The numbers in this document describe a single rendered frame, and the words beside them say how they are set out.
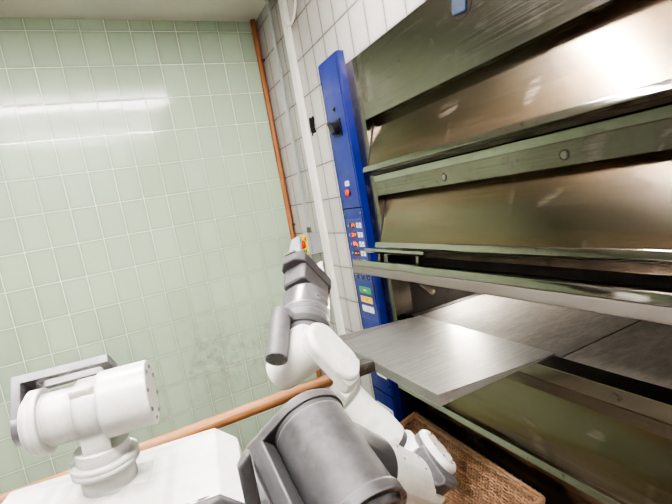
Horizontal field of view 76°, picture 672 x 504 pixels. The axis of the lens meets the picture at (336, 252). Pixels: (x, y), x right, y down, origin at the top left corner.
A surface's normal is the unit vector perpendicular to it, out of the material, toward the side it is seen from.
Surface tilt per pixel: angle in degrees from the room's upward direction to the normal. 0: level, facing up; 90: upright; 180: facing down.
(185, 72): 90
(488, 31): 90
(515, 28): 90
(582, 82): 70
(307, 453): 50
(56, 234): 90
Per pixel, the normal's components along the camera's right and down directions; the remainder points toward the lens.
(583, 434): -0.89, -0.14
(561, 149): -0.88, 0.21
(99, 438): 0.30, 0.06
